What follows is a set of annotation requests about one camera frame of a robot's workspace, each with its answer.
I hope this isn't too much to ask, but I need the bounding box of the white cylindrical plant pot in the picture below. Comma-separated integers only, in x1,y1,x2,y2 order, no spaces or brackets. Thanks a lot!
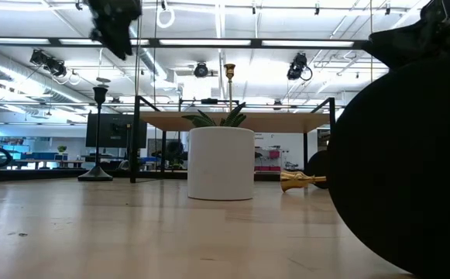
187,126,256,202

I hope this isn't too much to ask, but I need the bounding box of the black computer monitor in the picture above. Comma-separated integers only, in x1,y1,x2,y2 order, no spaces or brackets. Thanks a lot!
85,112,148,149

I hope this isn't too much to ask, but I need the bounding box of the gold candle stick holder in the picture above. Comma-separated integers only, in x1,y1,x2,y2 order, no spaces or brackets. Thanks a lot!
279,170,328,193
224,63,237,113

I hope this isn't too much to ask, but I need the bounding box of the red storage bins rack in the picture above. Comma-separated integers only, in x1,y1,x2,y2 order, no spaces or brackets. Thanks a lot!
254,148,283,172

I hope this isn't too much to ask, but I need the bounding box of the black overhead camera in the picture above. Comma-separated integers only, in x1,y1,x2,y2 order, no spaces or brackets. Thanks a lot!
29,49,68,78
286,53,314,81
193,61,210,79

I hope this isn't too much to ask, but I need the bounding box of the white cable ring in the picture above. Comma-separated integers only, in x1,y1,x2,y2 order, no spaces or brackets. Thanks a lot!
156,6,177,29

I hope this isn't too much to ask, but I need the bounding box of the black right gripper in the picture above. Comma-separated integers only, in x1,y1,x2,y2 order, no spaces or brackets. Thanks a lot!
362,0,450,70

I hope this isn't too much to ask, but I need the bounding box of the green striped succulent plant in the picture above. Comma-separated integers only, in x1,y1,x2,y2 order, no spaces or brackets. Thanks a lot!
181,102,248,129

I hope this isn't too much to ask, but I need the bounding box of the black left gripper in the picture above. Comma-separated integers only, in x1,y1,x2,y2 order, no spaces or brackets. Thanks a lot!
87,0,143,61

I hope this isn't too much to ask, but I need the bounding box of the large black round disc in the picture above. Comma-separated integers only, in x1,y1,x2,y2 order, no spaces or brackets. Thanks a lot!
326,53,450,279

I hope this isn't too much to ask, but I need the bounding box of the black overhead light bar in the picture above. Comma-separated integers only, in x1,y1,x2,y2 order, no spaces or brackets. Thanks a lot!
0,36,367,50

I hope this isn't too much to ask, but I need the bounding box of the wooden shelf with black frame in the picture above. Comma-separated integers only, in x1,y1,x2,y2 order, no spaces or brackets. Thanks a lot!
129,95,336,184

